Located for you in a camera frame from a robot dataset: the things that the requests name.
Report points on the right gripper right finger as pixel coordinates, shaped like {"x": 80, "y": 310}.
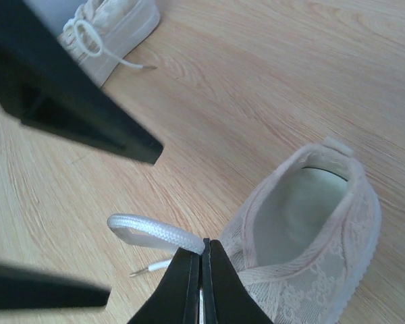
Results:
{"x": 224, "y": 299}

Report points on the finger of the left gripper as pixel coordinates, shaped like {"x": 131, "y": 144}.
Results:
{"x": 43, "y": 87}
{"x": 29, "y": 289}

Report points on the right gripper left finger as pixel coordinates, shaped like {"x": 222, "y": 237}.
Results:
{"x": 177, "y": 297}

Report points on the white lace sneaker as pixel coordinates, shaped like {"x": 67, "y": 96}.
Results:
{"x": 300, "y": 243}
{"x": 102, "y": 33}

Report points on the white lace sneaker tied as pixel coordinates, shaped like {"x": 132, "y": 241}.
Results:
{"x": 102, "y": 33}

